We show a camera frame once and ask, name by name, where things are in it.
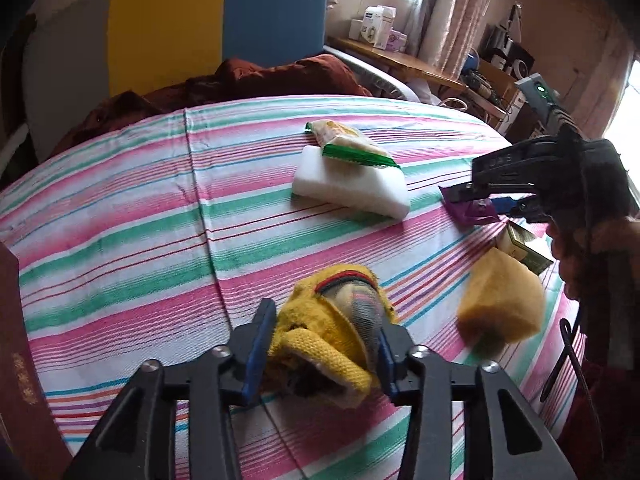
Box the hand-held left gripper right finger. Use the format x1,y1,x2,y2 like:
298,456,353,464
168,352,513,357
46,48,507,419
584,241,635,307
377,324,578,480

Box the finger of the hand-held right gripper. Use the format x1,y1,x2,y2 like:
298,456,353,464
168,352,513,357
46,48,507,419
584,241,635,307
440,183,551,224
471,137,561,196

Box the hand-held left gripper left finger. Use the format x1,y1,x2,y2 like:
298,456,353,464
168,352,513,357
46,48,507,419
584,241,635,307
62,298,277,480

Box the purple packet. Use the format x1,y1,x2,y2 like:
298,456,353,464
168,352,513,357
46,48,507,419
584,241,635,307
439,185,501,228

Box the yellow knitted glove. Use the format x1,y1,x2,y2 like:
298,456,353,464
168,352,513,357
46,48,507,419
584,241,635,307
262,266,401,408

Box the maroon tin box gold interior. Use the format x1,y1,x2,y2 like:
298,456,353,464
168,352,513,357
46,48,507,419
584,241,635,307
0,242,73,480

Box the person's right hand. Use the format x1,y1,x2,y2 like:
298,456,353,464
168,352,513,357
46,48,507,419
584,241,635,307
546,210,640,303

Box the green gold small box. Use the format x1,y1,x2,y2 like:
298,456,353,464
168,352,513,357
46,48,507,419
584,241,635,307
496,222,555,276

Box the wooden side table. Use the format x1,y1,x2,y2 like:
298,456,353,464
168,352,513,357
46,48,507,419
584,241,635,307
462,71,526,131

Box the yellow sponge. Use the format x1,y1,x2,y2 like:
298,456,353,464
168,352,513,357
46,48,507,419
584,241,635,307
457,248,547,348

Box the black electronic device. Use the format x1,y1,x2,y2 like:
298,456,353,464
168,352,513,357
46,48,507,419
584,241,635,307
487,25,536,78

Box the wooden shelf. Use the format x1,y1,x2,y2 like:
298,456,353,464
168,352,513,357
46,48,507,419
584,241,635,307
327,35,468,88

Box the pink patterned curtain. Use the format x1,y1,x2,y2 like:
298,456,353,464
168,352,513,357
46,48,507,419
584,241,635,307
407,0,506,81

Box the white foam block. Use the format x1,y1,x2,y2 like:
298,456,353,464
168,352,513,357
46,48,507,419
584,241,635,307
291,145,412,219

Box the green-edged snack packet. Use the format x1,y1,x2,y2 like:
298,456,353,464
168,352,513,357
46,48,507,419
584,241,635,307
305,119,401,168

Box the white carton box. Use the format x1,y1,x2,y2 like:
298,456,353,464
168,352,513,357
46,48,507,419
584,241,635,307
362,6,398,50

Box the dark red clothing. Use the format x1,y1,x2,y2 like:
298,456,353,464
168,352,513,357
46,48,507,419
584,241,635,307
562,360,640,480

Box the dark red blanket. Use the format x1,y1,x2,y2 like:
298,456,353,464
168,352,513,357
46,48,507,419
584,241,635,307
65,54,373,146

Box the grey yellow blue headboard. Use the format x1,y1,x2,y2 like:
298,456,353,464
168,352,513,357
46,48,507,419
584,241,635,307
22,0,328,161

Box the grey bed frame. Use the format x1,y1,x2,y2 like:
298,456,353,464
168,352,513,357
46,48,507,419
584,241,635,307
324,45,432,106

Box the black strap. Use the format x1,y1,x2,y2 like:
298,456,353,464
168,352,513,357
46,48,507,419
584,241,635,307
539,317,608,480

